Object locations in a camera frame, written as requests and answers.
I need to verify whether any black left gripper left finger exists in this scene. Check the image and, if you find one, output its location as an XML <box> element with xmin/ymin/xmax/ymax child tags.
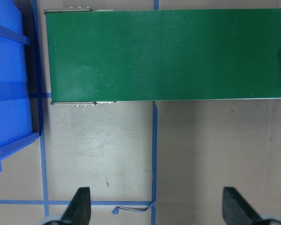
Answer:
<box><xmin>60</xmin><ymin>187</ymin><xmax>91</xmax><ymax>225</ymax></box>

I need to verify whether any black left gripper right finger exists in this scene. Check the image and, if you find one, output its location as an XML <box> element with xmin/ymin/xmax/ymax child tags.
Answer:
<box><xmin>222</xmin><ymin>187</ymin><xmax>263</xmax><ymax>225</ymax></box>

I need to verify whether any blue left plastic bin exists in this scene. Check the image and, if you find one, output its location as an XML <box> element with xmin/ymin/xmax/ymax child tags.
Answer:
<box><xmin>0</xmin><ymin>0</ymin><xmax>39</xmax><ymax>172</ymax></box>

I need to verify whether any green conveyor belt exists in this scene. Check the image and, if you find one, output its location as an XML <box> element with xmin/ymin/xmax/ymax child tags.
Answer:
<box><xmin>44</xmin><ymin>8</ymin><xmax>281</xmax><ymax>106</ymax></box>

